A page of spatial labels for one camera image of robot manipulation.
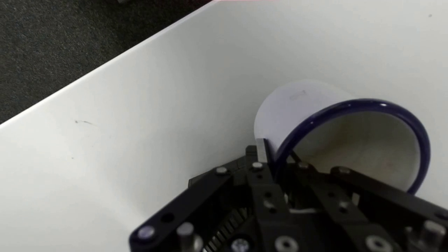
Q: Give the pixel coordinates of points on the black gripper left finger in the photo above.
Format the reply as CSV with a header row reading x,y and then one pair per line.
x,y
260,204

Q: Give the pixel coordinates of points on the white enamel cup blue rim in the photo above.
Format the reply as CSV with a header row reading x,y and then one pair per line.
x,y
298,106

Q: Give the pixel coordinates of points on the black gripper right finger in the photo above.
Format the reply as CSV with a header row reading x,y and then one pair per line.
x,y
364,210

